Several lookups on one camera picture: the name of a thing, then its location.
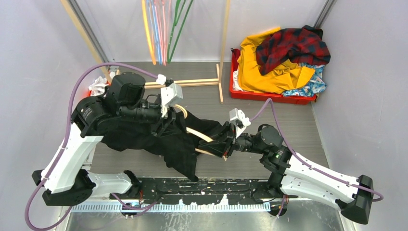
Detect red plastic bin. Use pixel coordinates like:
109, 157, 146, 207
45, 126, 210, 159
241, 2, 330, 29
229, 48, 318, 105

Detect blue patterned garment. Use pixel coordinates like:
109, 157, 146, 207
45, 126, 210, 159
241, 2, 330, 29
282, 63, 327, 98

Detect orange hanger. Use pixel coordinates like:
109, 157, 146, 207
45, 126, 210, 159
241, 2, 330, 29
141, 0, 156, 65

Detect cream wooden hanger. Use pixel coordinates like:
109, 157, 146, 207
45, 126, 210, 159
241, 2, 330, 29
173, 104, 228, 162

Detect yellow garment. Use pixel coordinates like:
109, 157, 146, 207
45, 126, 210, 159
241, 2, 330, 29
237, 27, 315, 94

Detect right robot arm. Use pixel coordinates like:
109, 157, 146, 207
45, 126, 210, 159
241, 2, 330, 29
198, 123, 373, 225

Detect wooden clothes rack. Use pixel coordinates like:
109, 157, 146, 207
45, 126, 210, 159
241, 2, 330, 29
60, 0, 230, 103

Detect pink hanger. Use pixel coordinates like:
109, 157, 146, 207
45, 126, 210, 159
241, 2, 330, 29
153, 0, 171, 66

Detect aluminium frame post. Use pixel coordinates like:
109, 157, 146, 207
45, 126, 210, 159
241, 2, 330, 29
64, 0, 109, 63

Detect blue hanger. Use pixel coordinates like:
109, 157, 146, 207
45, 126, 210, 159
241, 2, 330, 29
147, 0, 163, 65

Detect green hanger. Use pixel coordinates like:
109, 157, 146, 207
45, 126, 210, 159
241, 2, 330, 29
166, 0, 194, 63

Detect red plaid shirt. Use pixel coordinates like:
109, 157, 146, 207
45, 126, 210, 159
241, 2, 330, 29
255, 25, 331, 75

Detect white and orange clothes pile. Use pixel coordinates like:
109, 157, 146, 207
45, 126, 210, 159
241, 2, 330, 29
88, 76, 110, 96

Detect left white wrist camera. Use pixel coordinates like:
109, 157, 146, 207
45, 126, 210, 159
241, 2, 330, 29
160, 83, 183, 118

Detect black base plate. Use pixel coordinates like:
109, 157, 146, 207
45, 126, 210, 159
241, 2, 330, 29
118, 178, 282, 205

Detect black pleated skirt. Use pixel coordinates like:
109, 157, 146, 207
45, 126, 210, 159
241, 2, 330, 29
101, 112, 222, 182

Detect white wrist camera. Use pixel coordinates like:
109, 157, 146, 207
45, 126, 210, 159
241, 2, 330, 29
229, 108, 251, 129
160, 83, 183, 118

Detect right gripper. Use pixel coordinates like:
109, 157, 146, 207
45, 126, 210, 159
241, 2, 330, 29
198, 120, 266, 157

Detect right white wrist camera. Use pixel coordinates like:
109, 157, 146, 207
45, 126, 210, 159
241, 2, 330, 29
229, 108, 251, 129

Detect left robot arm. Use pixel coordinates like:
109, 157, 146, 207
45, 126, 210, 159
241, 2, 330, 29
32, 72, 183, 206

